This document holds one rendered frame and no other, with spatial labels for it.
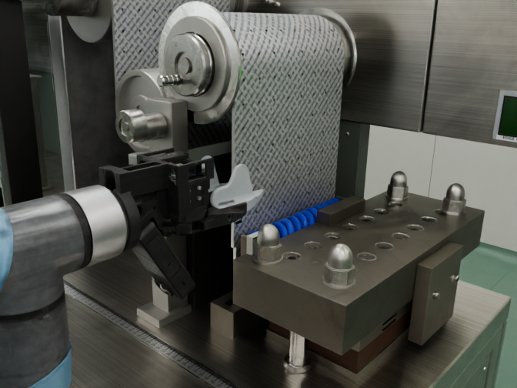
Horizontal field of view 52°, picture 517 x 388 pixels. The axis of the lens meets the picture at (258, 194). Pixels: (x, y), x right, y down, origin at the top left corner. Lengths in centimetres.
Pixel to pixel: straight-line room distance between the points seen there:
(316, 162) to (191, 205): 27
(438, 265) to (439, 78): 29
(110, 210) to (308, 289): 22
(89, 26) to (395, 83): 48
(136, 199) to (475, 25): 53
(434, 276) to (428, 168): 280
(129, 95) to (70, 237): 36
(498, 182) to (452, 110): 251
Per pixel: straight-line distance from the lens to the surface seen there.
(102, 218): 52
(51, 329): 53
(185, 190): 57
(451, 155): 342
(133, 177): 55
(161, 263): 59
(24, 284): 50
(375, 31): 91
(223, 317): 73
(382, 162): 363
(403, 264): 67
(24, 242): 49
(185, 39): 67
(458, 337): 80
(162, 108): 69
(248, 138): 68
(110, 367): 71
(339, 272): 59
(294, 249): 68
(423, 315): 73
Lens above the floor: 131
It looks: 18 degrees down
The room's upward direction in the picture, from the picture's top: 1 degrees clockwise
